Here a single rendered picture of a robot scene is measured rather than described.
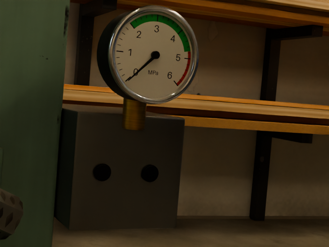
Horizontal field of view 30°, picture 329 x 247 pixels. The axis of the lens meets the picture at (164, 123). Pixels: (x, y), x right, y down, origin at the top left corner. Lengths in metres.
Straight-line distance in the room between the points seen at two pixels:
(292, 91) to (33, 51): 3.00
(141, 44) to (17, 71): 0.09
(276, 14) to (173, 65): 2.36
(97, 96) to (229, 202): 1.13
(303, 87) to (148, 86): 3.05
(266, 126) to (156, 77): 2.35
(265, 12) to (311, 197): 1.23
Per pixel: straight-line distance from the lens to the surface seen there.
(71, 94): 2.42
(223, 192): 3.25
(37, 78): 0.44
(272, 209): 3.41
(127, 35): 0.39
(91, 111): 0.41
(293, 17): 2.80
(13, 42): 0.43
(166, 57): 0.40
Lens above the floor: 0.64
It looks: 3 degrees down
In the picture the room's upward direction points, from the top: 5 degrees clockwise
